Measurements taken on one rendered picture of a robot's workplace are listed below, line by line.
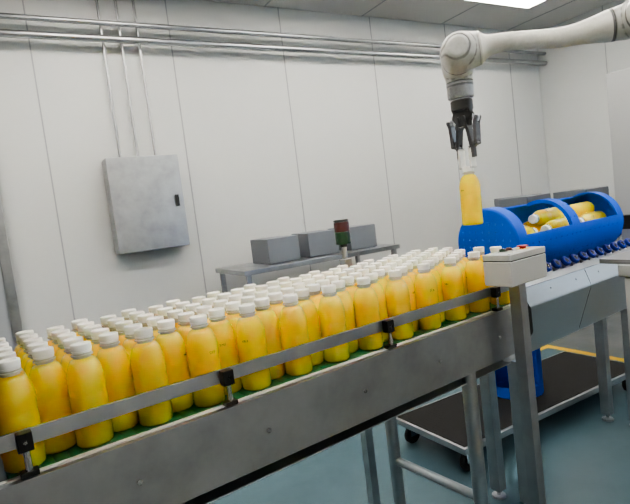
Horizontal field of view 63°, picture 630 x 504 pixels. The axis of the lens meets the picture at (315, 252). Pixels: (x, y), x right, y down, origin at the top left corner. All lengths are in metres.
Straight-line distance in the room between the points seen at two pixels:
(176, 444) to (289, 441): 0.28
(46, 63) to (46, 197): 1.09
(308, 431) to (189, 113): 4.09
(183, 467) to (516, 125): 7.03
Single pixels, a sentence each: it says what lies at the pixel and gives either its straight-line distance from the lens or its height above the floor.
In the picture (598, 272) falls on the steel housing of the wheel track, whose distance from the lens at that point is 2.65.
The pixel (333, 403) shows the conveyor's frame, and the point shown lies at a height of 0.82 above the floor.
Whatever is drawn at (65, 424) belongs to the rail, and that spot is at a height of 0.97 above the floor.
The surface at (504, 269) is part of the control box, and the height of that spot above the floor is 1.06.
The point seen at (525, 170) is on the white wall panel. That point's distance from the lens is 7.79.
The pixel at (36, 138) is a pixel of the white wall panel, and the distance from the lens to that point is 4.82.
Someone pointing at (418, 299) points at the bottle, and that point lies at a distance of 1.63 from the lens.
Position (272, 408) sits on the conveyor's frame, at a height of 0.86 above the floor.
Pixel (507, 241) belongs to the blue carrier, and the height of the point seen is 1.10.
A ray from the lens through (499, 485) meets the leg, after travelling 2.50.
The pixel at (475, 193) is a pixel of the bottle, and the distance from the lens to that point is 1.86.
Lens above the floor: 1.30
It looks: 4 degrees down
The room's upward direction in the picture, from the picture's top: 7 degrees counter-clockwise
